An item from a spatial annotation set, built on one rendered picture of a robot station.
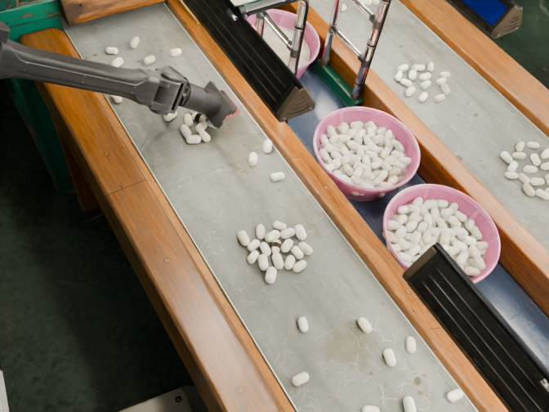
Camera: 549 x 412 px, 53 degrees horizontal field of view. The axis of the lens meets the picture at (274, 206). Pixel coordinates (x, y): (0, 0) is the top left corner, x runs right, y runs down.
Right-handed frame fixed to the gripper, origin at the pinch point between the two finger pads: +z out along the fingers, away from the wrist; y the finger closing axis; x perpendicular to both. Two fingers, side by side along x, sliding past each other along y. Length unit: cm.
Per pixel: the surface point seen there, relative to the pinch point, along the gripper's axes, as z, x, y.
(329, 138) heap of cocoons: 16.0, -9.5, -16.0
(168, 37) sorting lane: 0.3, 2.7, 35.2
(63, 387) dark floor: 0, 101, -15
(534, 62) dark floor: 198, -70, 24
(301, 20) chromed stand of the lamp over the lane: -11.2, -28.5, -6.5
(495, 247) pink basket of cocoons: 24, -20, -62
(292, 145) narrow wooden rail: 4.8, -4.4, -16.0
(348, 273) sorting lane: 0.7, 2.4, -49.8
